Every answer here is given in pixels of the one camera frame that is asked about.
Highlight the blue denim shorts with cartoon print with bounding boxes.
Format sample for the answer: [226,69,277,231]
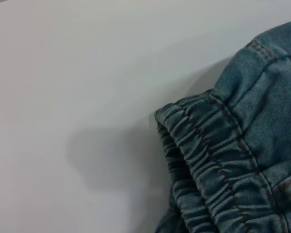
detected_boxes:
[153,20,291,233]

